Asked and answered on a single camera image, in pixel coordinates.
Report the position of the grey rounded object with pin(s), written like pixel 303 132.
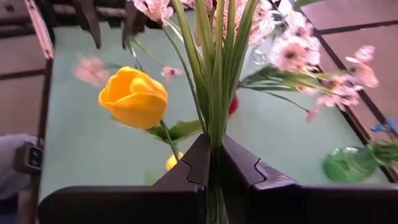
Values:
pixel 12 183

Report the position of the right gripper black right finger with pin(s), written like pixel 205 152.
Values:
pixel 311 205

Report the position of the red glass vase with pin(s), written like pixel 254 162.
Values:
pixel 233 104

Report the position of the clear glass vase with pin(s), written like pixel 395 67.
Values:
pixel 259 57

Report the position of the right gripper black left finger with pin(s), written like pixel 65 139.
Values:
pixel 124 205

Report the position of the green glass vase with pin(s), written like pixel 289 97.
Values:
pixel 348 165

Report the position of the yellow tulip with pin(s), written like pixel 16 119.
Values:
pixel 133 99
pixel 172 161

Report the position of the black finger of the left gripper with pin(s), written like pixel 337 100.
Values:
pixel 133 21
pixel 90 21

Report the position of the blue flower bunch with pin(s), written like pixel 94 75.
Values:
pixel 385 152

